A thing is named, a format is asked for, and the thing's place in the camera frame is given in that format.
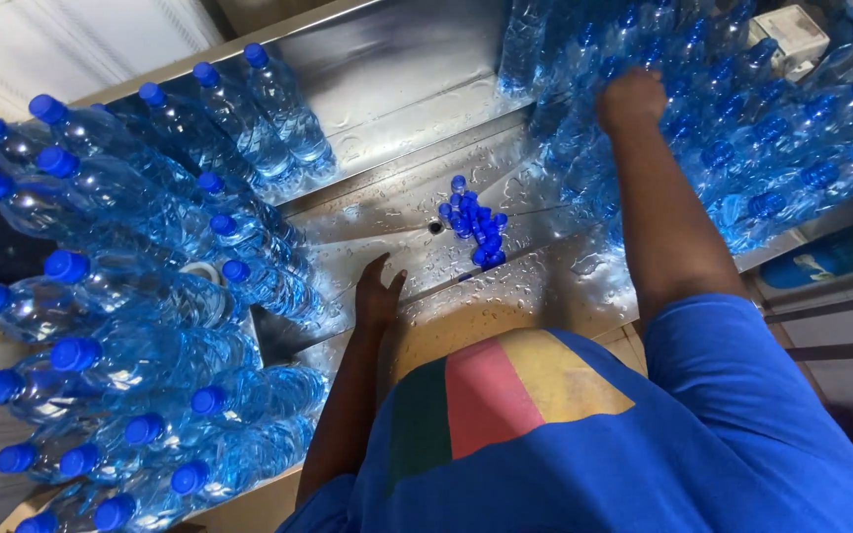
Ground person's right hand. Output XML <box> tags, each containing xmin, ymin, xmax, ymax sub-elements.
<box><xmin>596</xmin><ymin>68</ymin><xmax>668</xmax><ymax>137</ymax></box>

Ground person's left hand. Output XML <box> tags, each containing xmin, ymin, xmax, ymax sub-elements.
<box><xmin>354</xmin><ymin>253</ymin><xmax>408</xmax><ymax>334</ymax></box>

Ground crowd of clear plastic bottles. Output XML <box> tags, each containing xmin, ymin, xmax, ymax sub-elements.
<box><xmin>498</xmin><ymin>0</ymin><xmax>853</xmax><ymax>257</ymax></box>

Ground pile of blue bottle caps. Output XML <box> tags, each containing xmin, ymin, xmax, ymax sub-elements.
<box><xmin>437</xmin><ymin>175</ymin><xmax>509</xmax><ymax>272</ymax></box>

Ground white electrical box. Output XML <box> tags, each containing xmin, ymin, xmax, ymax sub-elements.
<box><xmin>748</xmin><ymin>4</ymin><xmax>832</xmax><ymax>81</ymax></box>

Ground stainless steel sink table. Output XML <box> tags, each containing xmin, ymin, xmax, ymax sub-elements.
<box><xmin>71</xmin><ymin>0</ymin><xmax>853</xmax><ymax>416</ymax></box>

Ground group of capped water bottles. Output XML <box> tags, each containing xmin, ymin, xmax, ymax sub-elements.
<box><xmin>0</xmin><ymin>42</ymin><xmax>339</xmax><ymax>533</ymax></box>

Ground blue plastic container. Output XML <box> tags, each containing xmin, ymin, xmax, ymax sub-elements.
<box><xmin>758</xmin><ymin>226</ymin><xmax>853</xmax><ymax>290</ymax></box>

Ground person's blue shirt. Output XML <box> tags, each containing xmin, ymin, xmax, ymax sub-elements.
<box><xmin>276</xmin><ymin>293</ymin><xmax>853</xmax><ymax>533</ymax></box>

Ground white round ring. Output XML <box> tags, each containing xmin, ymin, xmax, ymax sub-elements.
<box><xmin>179</xmin><ymin>261</ymin><xmax>222</xmax><ymax>287</ymax></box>

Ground grey metal frame bars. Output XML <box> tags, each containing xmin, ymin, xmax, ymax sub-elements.
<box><xmin>762</xmin><ymin>211</ymin><xmax>853</xmax><ymax>365</ymax></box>

